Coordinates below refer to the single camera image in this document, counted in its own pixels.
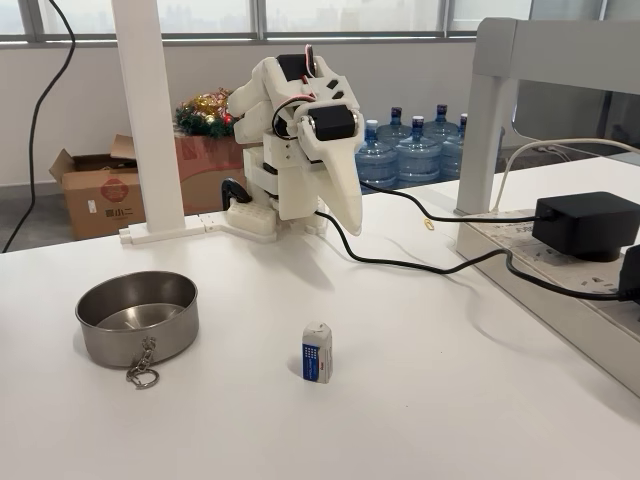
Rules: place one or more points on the small white and blue box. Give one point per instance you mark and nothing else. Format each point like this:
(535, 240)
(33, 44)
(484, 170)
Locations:
(316, 352)

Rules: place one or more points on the black clamp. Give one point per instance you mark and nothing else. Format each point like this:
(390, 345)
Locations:
(234, 189)

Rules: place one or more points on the christmas wreath with tinsel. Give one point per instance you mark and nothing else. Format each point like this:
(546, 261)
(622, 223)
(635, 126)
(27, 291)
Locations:
(205, 117)

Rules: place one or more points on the black power adapter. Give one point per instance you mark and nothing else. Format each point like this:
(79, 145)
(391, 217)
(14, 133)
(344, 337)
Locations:
(582, 225)

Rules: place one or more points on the blue water jug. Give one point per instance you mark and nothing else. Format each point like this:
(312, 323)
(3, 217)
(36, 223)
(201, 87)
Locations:
(454, 155)
(417, 160)
(395, 132)
(442, 125)

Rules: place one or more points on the white table bracket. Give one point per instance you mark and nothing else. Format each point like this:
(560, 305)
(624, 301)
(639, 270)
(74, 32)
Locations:
(165, 234)

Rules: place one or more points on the white power strip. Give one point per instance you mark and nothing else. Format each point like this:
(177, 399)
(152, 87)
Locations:
(550, 280)

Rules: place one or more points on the white desk shelf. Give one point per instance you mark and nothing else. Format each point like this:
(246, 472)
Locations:
(492, 125)

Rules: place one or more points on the red cardboard box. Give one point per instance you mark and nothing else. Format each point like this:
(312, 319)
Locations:
(205, 165)

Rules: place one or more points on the yellow paper clip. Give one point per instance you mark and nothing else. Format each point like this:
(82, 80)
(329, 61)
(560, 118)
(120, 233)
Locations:
(428, 225)

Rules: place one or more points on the brown cardboard box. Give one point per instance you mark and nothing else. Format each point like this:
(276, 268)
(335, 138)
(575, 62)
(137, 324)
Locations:
(95, 200)

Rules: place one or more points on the metal bowl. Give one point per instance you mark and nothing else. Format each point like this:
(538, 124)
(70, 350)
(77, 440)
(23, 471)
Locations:
(140, 320)

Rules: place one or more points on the black plug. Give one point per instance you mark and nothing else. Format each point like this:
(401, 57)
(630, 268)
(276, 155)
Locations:
(631, 275)

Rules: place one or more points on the white square post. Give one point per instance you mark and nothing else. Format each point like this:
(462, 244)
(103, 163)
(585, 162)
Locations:
(147, 125)

